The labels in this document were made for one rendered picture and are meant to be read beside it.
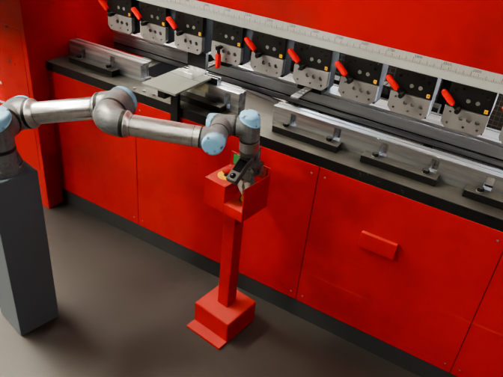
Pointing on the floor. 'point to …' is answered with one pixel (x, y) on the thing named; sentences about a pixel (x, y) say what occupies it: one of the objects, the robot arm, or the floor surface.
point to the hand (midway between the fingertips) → (243, 195)
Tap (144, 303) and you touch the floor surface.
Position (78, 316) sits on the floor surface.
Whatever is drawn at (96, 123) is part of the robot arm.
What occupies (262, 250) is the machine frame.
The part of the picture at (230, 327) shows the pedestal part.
